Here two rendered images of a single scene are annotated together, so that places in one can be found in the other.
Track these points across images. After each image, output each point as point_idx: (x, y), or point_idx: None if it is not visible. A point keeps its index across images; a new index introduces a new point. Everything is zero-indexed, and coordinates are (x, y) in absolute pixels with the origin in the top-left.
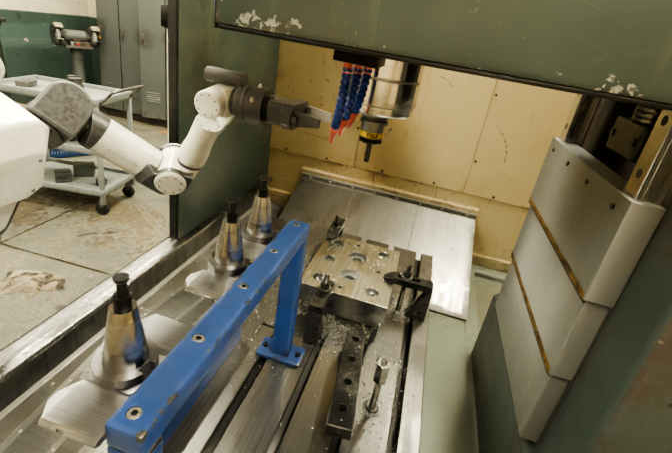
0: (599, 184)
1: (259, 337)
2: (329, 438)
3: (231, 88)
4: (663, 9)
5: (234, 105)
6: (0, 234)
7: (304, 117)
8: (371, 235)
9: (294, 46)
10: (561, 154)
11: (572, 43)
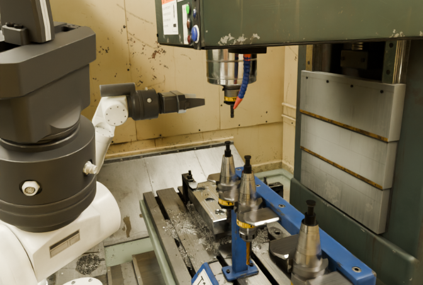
0: (364, 84)
1: (216, 271)
2: None
3: (125, 97)
4: None
5: (136, 108)
6: None
7: (194, 100)
8: (178, 184)
9: None
10: (316, 78)
11: (379, 19)
